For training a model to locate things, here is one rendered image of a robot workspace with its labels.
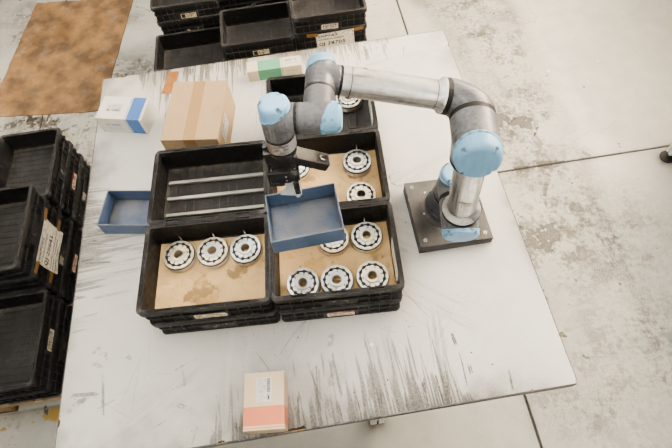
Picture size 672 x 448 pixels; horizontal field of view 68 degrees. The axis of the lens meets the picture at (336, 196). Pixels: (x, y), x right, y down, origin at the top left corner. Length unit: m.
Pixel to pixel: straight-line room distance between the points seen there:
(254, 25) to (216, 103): 1.12
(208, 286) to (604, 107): 2.53
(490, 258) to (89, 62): 2.95
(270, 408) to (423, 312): 0.57
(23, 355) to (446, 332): 1.75
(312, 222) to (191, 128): 0.76
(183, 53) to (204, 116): 1.24
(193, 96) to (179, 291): 0.81
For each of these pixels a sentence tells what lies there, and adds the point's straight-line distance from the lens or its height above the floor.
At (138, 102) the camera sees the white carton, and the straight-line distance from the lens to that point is 2.27.
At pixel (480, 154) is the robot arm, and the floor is 1.36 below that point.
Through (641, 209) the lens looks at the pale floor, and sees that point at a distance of 3.02.
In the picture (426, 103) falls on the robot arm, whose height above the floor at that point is 1.37.
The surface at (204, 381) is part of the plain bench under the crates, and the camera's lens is 1.73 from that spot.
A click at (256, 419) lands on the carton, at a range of 1.59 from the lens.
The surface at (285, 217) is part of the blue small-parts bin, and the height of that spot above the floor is 1.08.
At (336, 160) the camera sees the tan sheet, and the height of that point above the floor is 0.83.
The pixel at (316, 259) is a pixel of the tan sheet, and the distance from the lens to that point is 1.64.
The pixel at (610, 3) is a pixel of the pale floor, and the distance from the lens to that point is 4.07.
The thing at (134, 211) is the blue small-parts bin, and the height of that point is 0.70.
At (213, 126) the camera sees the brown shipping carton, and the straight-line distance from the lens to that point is 1.97.
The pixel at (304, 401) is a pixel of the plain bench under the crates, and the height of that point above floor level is 0.70.
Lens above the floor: 2.33
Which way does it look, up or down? 59 degrees down
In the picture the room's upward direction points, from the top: 6 degrees counter-clockwise
